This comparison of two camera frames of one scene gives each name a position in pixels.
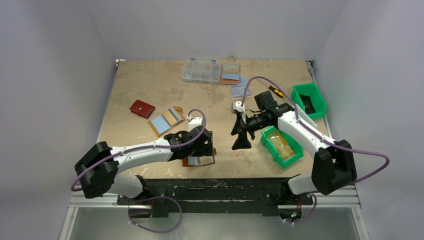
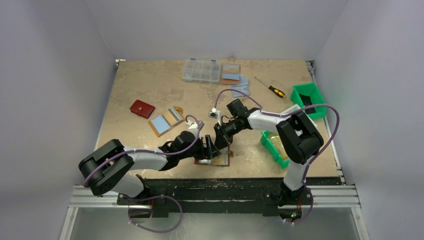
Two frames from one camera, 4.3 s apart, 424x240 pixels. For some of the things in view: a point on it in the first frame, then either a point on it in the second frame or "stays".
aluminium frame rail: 346,199 stays
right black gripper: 243,125 to 221,136
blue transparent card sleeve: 237,90 stays
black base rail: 219,195 stays
